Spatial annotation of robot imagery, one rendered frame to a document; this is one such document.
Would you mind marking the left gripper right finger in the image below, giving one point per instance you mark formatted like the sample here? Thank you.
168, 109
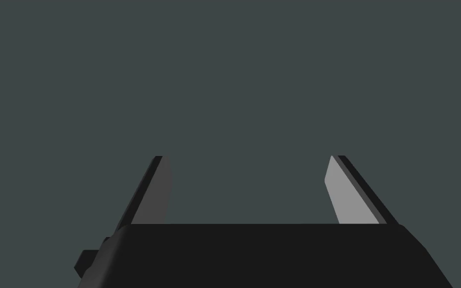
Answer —
354, 196

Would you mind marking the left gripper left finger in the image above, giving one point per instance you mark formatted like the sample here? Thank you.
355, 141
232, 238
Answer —
152, 196

